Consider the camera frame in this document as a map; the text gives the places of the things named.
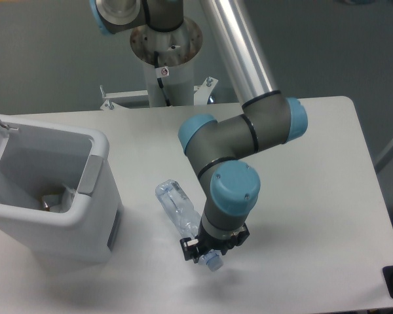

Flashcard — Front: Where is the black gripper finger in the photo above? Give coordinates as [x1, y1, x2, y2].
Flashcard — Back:
[221, 223, 250, 256]
[179, 237, 202, 264]

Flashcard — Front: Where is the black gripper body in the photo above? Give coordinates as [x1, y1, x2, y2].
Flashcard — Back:
[196, 225, 238, 254]

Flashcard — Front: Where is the crushed clear plastic bottle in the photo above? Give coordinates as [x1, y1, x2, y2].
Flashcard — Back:
[155, 178, 224, 273]

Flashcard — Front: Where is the clear plastic wrapper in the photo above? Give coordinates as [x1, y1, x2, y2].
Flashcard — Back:
[49, 186, 76, 213]

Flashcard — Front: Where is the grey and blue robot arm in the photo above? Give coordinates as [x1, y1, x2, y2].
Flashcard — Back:
[89, 1, 308, 262]

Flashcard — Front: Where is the white open trash can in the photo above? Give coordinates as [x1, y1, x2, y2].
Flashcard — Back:
[0, 116, 123, 263]

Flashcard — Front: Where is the white pedestal base frame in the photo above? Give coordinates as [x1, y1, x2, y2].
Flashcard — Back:
[99, 76, 240, 111]

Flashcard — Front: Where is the black cable on pedestal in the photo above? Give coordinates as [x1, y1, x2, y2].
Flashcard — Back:
[153, 50, 172, 107]

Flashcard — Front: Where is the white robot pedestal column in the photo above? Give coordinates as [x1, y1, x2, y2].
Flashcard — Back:
[130, 17, 203, 97]

